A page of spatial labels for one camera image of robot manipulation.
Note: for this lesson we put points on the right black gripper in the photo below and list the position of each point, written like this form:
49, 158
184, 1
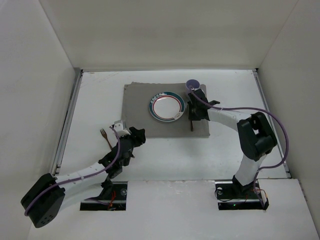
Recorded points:
197, 94

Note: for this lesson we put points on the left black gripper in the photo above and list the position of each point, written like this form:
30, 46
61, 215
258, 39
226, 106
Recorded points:
136, 136

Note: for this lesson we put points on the grey cloth placemat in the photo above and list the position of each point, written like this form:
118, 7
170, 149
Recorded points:
136, 113

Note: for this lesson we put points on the brown wooden spoon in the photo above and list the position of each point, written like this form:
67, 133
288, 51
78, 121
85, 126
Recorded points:
191, 126

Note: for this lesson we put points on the lilac plastic cup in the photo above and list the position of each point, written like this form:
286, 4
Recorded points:
192, 84

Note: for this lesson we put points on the white plate green red rim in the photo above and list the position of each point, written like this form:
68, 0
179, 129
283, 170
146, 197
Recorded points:
167, 106

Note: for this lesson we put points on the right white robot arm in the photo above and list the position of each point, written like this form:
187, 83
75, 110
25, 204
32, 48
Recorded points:
256, 136

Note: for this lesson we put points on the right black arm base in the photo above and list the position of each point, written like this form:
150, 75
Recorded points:
231, 195

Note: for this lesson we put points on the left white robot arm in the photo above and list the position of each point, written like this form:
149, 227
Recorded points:
51, 194

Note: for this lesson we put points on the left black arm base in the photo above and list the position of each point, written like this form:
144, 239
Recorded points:
115, 200

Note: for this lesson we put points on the brown wooden fork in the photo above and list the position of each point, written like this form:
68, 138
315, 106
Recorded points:
105, 136

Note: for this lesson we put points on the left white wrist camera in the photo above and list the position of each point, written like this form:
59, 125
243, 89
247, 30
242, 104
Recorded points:
120, 128

